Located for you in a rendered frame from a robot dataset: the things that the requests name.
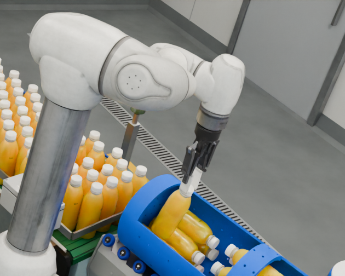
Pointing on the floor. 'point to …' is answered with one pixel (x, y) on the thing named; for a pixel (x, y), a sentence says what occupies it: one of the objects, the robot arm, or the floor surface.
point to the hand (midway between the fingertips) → (190, 180)
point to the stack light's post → (129, 141)
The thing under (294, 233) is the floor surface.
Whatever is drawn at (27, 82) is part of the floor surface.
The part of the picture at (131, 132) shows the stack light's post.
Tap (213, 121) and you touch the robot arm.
